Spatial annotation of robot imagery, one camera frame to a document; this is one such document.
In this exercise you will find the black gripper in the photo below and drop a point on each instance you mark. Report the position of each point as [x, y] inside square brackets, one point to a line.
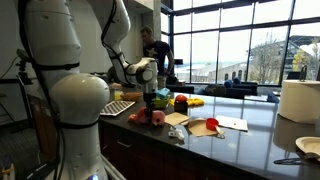
[149, 97]

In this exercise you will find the pink plush doll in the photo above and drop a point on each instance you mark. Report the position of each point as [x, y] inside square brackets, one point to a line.
[158, 117]

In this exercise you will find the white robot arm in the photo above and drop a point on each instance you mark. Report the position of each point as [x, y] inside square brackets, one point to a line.
[80, 100]

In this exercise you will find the green plastic bowl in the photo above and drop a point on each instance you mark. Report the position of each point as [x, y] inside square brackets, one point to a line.
[162, 103]

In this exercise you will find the square brown paper sheet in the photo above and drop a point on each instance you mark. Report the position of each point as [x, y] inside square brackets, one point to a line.
[175, 118]

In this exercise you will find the black white checkerboard calibration board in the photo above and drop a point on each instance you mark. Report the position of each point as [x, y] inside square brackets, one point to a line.
[116, 107]

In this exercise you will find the red button on black box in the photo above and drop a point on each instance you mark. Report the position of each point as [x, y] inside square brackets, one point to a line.
[181, 101]

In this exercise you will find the small white clip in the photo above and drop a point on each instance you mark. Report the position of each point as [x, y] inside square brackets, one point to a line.
[176, 134]

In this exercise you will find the yellow translucent cup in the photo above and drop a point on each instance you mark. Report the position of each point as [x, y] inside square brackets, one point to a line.
[117, 95]

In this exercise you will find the low dark bench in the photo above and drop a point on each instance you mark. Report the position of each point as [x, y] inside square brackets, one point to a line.
[180, 89]

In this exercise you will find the yellow banana toy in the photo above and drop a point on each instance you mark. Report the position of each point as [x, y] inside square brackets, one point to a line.
[195, 101]

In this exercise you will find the crumpled brown paper sheet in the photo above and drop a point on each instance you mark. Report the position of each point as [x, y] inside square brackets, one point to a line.
[198, 128]

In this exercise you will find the standing person navy t-shirt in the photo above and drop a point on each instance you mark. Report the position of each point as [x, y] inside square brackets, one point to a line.
[158, 53]

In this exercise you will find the white paper sheet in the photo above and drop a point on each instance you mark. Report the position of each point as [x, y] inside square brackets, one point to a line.
[232, 122]

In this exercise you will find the dark couch with blue cushions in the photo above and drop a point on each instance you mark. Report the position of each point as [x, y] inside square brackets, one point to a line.
[233, 89]

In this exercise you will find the black utensil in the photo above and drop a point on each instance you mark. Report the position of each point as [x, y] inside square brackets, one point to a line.
[288, 161]

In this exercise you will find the large white paper roll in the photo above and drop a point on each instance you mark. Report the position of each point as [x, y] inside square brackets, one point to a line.
[300, 101]

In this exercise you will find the white ceramic plate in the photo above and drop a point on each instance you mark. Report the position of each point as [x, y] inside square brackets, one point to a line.
[310, 145]

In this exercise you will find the black camera tripod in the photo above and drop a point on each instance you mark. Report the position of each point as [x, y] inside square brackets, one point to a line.
[22, 71]

